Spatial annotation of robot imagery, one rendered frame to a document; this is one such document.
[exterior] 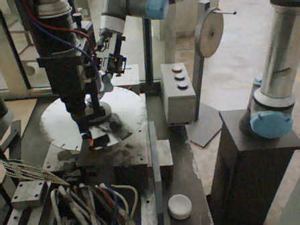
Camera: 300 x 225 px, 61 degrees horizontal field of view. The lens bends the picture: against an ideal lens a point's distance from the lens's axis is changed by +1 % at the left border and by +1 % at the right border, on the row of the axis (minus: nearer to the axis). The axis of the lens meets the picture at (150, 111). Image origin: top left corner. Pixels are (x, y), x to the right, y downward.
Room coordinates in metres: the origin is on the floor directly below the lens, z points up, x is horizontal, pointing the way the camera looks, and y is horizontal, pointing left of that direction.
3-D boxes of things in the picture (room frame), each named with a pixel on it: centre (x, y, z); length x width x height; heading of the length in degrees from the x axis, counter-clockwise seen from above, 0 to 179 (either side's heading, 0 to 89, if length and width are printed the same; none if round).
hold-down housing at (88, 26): (0.57, 0.15, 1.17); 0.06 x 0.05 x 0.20; 174
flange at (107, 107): (0.65, 0.18, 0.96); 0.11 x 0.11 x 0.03
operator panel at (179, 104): (0.94, -0.11, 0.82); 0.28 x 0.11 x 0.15; 3
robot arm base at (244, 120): (0.77, -0.43, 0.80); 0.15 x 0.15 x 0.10
